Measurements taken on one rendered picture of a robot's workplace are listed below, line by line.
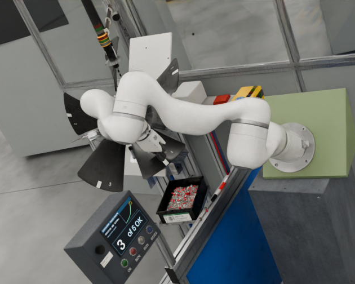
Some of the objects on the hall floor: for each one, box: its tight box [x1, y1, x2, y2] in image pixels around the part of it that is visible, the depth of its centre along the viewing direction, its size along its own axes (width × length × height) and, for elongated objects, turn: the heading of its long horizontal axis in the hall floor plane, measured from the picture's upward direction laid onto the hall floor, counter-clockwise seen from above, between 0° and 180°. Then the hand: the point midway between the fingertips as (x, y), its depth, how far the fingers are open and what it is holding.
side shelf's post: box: [203, 132, 227, 181], centre depth 319 cm, size 4×4×83 cm
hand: (161, 155), depth 227 cm, fingers closed
